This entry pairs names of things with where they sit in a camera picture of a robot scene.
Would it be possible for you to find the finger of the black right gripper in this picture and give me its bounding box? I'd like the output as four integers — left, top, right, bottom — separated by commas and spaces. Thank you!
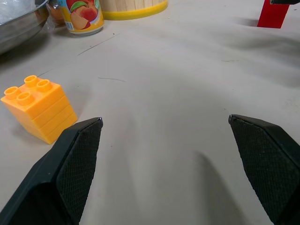
269, 0, 300, 5

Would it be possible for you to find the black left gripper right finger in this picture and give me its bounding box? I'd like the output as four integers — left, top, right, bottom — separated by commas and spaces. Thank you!
228, 114, 300, 225

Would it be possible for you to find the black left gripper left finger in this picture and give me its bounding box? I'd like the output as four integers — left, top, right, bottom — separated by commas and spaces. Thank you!
0, 117, 104, 225

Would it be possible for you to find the red toy building block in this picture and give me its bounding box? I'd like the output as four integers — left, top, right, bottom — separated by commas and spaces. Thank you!
257, 0, 290, 29

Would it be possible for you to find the yellow toy building block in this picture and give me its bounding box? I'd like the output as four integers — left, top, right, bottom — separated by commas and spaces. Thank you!
0, 75, 78, 144

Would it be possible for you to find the wooden bucket with yellow base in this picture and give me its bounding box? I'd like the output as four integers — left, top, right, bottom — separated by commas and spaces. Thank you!
99, 0, 169, 21

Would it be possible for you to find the silver metal bowl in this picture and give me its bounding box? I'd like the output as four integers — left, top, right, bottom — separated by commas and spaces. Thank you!
0, 0, 51, 55

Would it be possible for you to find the orange item in plastic wrap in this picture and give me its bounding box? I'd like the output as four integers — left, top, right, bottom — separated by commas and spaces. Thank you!
46, 0, 66, 30

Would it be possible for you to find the peach drink can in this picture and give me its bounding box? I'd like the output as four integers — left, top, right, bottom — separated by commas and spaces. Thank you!
59, 0, 105, 37

